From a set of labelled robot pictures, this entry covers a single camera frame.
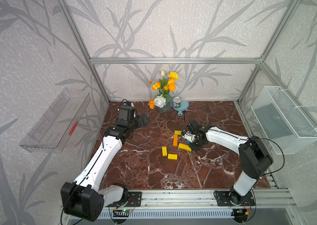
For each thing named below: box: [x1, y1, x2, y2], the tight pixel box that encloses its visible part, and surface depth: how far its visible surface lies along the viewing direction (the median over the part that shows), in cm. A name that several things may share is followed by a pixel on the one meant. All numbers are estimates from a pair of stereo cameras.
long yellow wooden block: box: [178, 142, 192, 152], surface depth 95 cm
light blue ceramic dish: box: [172, 100, 190, 116], surface depth 118 cm
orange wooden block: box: [173, 134, 179, 147], surface depth 98 cm
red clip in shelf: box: [68, 120, 80, 136], surface depth 66 cm
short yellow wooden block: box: [167, 153, 178, 161], surface depth 90 cm
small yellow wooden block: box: [161, 146, 168, 157], surface depth 93 cm
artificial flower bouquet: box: [148, 69, 179, 110], surface depth 85 cm
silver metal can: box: [172, 95, 182, 108], surface depth 117 cm
